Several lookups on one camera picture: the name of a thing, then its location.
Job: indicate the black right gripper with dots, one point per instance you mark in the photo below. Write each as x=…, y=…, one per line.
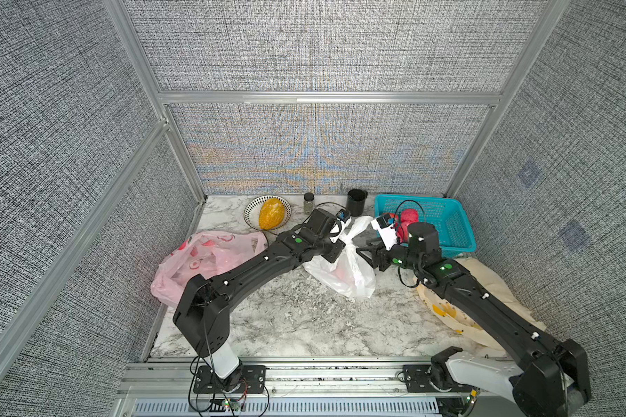
x=378, y=252

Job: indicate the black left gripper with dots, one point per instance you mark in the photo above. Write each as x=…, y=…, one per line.
x=337, y=247

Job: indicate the white plastic bag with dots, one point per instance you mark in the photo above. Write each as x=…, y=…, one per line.
x=350, y=275

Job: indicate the cream banana print plastic bag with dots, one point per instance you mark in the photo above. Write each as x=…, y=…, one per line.
x=466, y=322

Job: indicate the pink plastic bag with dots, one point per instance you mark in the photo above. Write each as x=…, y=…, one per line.
x=206, y=253

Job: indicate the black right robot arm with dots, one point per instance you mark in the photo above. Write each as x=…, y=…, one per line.
x=546, y=378

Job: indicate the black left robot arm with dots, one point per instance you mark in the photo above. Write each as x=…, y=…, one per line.
x=203, y=314

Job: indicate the black cylindrical cup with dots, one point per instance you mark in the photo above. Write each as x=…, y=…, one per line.
x=355, y=203

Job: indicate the glass herb spice jar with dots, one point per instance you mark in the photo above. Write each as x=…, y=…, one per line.
x=309, y=203

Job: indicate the yellow food on plate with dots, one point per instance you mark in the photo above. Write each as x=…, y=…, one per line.
x=271, y=214

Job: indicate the patterned plate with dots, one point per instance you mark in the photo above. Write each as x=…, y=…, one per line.
x=251, y=212

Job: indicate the teal plastic basket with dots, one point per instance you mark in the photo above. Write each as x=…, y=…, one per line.
x=455, y=233

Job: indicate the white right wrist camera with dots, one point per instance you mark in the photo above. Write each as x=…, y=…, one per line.
x=387, y=232

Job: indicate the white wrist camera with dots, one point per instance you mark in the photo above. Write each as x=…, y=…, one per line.
x=387, y=232
x=343, y=219

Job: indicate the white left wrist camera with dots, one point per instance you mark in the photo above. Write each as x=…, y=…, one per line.
x=343, y=219

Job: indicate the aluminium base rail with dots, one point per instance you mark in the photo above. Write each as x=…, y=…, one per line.
x=302, y=386

